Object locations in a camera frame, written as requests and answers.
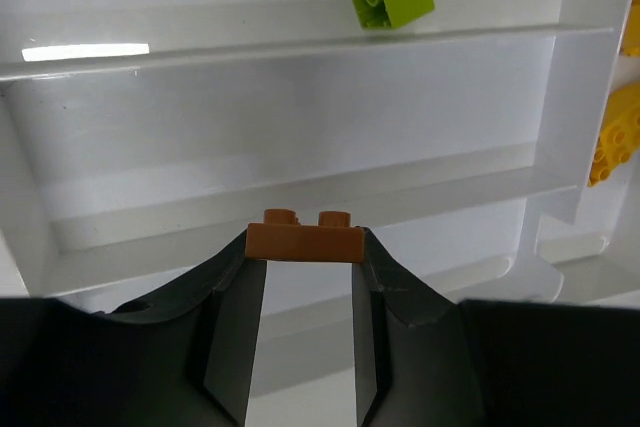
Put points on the brown lego plate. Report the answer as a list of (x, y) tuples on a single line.
[(282, 237)]

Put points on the white compartment tray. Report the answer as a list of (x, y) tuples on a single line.
[(138, 137)]

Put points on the orange yellow lego brick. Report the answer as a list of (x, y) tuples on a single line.
[(630, 45)]

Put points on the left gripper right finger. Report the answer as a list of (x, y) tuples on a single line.
[(422, 360)]

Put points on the orange lego piece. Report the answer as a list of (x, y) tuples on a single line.
[(618, 138)]

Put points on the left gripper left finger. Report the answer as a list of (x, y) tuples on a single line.
[(180, 355)]

